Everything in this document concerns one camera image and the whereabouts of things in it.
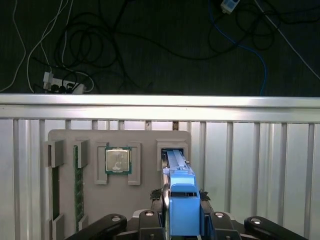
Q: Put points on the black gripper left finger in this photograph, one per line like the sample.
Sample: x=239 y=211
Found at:
x=150 y=225

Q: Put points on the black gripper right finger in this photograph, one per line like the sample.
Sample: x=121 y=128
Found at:
x=220 y=225

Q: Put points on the hard disk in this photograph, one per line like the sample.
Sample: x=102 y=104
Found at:
x=185 y=212

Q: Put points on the grey parts rack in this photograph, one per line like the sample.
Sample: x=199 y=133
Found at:
x=120 y=200

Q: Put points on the silver CPU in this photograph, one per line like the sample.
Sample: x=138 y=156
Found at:
x=117 y=160

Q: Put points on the green RAM stick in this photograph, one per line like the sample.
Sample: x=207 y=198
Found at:
x=78 y=187

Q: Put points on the white power strip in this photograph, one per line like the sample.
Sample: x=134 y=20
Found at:
x=57 y=81

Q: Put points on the white blue socket block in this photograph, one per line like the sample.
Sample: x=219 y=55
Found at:
x=230 y=3

